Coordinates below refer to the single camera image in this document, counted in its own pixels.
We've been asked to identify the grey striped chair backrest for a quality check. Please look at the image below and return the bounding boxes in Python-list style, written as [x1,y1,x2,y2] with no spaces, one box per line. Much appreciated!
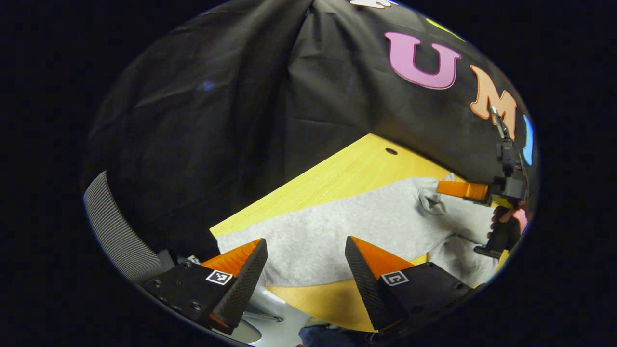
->
[83,171,164,284]

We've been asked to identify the person's blue trousers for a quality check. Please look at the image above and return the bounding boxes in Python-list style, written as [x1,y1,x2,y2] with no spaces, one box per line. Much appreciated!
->
[298,324,372,347]

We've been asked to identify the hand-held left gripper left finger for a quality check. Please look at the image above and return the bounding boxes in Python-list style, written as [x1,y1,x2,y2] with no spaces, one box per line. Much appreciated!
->
[143,238,268,335]

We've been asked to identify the black backdrop cloth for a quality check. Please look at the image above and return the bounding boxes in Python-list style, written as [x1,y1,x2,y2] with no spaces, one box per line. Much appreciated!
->
[82,0,538,270]

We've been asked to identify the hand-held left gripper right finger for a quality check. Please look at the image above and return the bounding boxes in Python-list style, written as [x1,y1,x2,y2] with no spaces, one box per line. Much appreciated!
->
[345,236,473,334]

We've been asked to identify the white chair base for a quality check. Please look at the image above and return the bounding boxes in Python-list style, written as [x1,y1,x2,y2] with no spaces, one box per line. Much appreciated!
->
[227,284,314,347]

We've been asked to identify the grey zip-neck sweatshirt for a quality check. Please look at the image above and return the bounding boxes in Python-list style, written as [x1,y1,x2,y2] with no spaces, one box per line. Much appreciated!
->
[217,173,504,288]

